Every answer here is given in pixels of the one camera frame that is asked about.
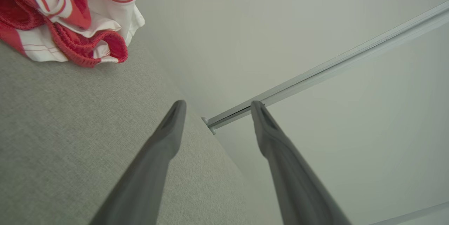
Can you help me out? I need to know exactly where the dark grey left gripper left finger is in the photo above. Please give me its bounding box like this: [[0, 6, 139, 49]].
[[89, 100, 187, 225]]

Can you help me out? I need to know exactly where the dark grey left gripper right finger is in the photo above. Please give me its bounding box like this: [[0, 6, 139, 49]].
[[250, 100, 352, 225]]

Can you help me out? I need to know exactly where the grey fabric sofa cushion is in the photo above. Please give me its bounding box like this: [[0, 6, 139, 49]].
[[0, 30, 284, 225]]

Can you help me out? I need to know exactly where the grey partition post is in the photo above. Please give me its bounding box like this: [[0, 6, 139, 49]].
[[202, 1, 449, 135]]

